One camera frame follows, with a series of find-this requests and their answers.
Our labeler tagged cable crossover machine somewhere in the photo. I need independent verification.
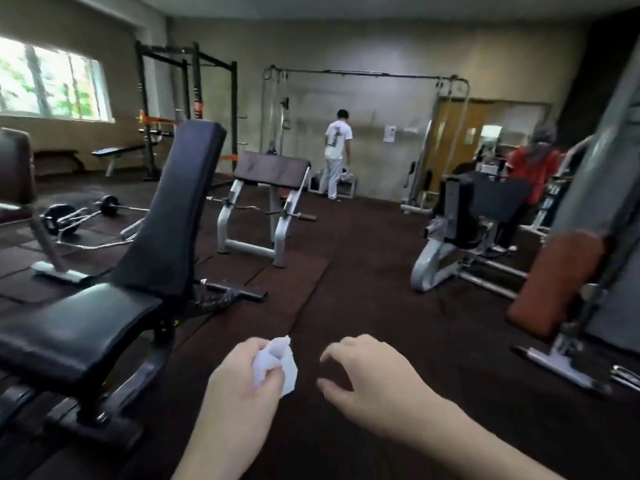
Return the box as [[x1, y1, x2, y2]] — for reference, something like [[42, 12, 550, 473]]
[[259, 66, 471, 215]]

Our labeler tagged brown padded seat machine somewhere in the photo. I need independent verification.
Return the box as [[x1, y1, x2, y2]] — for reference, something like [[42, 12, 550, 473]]
[[0, 128, 91, 285]]

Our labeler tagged grey machine with brown pad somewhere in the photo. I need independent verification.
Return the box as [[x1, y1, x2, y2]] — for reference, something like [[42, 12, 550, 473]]
[[506, 40, 640, 398]]

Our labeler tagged curl bar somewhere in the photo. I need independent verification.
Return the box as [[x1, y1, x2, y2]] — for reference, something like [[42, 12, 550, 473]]
[[206, 196, 281, 213]]

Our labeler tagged black power rack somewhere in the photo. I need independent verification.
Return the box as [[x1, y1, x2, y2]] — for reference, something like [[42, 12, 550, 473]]
[[135, 41, 240, 183]]

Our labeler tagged preacher curl bench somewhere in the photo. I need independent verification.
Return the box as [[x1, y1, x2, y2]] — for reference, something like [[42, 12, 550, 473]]
[[207, 152, 318, 268]]

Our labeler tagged person's left forearm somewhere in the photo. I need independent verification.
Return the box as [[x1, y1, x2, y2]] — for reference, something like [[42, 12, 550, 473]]
[[171, 422, 263, 480]]

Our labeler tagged flat white-framed bench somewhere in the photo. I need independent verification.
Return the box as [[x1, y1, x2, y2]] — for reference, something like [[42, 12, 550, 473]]
[[91, 144, 151, 177]]

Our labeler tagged person's right forearm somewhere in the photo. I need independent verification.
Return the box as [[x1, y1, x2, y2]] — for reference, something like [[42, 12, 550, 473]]
[[425, 401, 566, 480]]

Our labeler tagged barbell with black plates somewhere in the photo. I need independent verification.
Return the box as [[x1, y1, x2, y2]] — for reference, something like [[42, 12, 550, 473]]
[[42, 195, 151, 236]]

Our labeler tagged person's right hand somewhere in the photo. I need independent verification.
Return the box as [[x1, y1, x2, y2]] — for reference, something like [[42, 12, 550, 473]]
[[317, 335, 453, 435]]

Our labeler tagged white tissue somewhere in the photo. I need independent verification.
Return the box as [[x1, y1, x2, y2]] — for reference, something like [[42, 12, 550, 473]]
[[251, 336, 299, 398]]

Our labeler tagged black leg exercise machine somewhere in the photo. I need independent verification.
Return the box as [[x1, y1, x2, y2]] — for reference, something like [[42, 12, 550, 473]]
[[410, 171, 538, 300]]

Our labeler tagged window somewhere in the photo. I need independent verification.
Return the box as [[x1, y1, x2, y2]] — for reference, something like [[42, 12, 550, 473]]
[[0, 36, 115, 122]]

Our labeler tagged person's left hand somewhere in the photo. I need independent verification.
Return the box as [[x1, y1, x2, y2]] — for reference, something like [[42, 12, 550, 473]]
[[199, 337, 292, 448]]

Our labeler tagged wooden door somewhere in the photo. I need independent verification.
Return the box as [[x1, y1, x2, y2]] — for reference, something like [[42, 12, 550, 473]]
[[425, 99, 493, 195]]

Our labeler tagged black adjustable weight bench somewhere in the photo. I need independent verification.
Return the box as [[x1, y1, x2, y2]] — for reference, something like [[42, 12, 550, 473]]
[[0, 120, 268, 445]]

